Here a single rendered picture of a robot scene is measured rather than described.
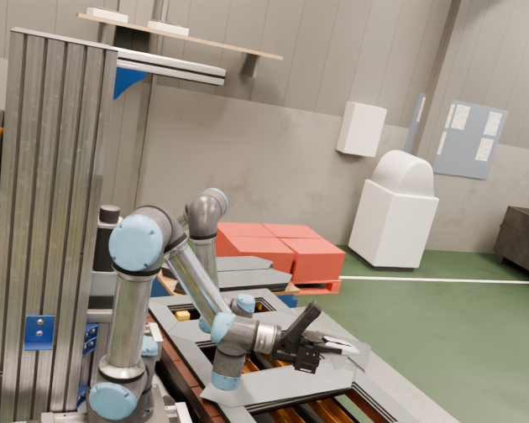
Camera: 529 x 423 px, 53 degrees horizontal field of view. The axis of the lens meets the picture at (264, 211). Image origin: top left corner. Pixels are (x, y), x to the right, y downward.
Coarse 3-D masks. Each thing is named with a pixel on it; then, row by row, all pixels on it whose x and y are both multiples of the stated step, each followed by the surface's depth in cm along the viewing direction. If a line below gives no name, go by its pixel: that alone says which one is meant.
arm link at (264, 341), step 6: (264, 324) 129; (270, 324) 130; (258, 330) 134; (264, 330) 128; (270, 330) 128; (258, 336) 127; (264, 336) 127; (270, 336) 127; (258, 342) 127; (264, 342) 127; (270, 342) 127; (258, 348) 128; (264, 348) 127; (270, 348) 128
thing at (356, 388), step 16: (192, 304) 267; (320, 352) 247; (272, 368) 225; (352, 368) 238; (352, 384) 227; (288, 400) 209; (304, 400) 213; (368, 400) 220; (224, 416) 191; (384, 416) 212
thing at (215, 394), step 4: (208, 384) 205; (208, 388) 203; (212, 388) 204; (216, 388) 204; (208, 392) 201; (212, 392) 201; (216, 392) 202; (220, 392) 202; (208, 396) 198; (212, 396) 199; (216, 396) 199; (220, 396) 200; (212, 400) 196; (216, 400) 197; (220, 400) 197; (224, 400) 198; (224, 404) 196; (228, 404) 196
